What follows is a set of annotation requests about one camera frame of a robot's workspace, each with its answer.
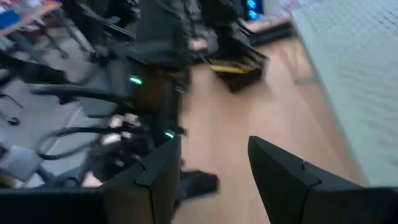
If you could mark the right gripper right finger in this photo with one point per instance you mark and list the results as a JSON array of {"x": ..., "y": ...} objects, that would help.
[{"x": 295, "y": 199}]

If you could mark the black plastic mesh basket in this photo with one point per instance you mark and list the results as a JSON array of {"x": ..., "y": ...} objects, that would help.
[{"x": 245, "y": 82}]

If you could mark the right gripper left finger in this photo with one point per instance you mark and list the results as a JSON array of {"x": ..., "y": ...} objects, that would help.
[{"x": 149, "y": 193}]

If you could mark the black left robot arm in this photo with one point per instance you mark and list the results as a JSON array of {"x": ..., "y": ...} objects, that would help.
[{"x": 155, "y": 99}]

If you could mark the green perforated metal shelf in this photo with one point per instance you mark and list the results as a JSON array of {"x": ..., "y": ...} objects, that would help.
[{"x": 357, "y": 77}]

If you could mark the black wide rubber band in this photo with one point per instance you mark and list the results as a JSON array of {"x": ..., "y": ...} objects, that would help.
[{"x": 199, "y": 185}]

